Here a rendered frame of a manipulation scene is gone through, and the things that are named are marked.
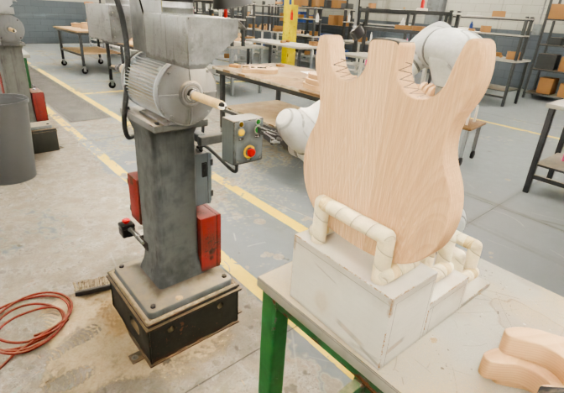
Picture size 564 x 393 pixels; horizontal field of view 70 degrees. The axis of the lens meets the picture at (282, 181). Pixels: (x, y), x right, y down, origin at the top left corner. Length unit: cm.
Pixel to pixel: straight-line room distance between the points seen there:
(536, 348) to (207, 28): 110
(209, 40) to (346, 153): 63
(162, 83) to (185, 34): 34
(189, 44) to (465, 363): 104
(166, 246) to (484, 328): 139
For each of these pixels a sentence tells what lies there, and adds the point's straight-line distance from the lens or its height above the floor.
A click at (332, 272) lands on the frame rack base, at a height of 107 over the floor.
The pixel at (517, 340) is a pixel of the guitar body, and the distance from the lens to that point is 90.
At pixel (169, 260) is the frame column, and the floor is 44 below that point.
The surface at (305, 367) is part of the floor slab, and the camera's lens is 211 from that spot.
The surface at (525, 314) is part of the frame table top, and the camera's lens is 116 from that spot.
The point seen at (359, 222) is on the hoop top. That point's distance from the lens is 77.
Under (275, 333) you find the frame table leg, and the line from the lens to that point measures 113.
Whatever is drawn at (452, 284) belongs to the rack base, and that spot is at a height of 102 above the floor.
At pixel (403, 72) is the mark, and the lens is 72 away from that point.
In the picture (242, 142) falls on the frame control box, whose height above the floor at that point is 102.
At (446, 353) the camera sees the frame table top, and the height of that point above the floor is 93.
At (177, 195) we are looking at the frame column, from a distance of 187.
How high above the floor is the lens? 156
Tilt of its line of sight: 23 degrees down
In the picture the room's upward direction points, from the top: 3 degrees clockwise
